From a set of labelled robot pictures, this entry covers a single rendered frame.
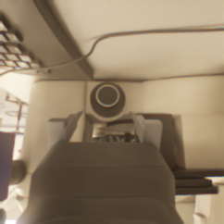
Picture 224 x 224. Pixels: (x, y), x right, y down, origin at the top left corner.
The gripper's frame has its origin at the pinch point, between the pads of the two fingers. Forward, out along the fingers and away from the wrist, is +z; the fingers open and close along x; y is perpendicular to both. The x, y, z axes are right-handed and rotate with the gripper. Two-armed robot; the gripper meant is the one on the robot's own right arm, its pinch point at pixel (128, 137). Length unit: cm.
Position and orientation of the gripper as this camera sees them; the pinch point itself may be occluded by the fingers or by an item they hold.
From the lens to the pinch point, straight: 55.2
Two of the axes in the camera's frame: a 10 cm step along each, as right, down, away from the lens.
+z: 6.6, -5.5, -5.1
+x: 6.9, 1.8, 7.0
